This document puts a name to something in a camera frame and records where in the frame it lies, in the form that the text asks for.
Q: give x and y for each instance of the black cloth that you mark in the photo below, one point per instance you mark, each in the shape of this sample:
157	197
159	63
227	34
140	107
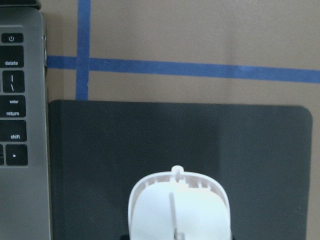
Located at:
260	154

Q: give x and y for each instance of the white computer mouse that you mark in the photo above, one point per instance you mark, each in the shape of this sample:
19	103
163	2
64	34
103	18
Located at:
178	205

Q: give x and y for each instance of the grey laptop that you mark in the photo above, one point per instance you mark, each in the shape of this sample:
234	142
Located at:
24	152

